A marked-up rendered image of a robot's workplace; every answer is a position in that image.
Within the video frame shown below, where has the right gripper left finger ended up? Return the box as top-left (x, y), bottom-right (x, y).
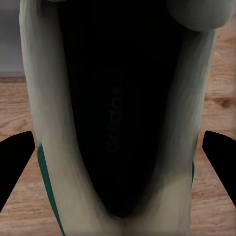
top-left (0, 131), bottom-right (35, 212)

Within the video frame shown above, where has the gym shoe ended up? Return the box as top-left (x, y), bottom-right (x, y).
top-left (19, 0), bottom-right (236, 236)

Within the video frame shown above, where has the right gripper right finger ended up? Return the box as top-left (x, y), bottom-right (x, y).
top-left (202, 131), bottom-right (236, 207)

